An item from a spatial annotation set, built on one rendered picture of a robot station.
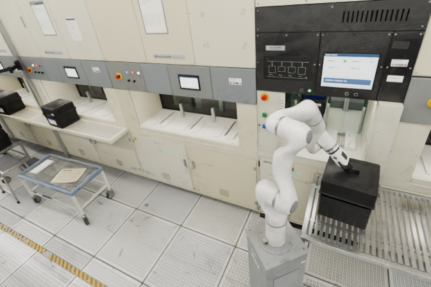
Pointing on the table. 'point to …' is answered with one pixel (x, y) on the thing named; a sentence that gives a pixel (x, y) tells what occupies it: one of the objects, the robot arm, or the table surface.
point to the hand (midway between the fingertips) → (350, 168)
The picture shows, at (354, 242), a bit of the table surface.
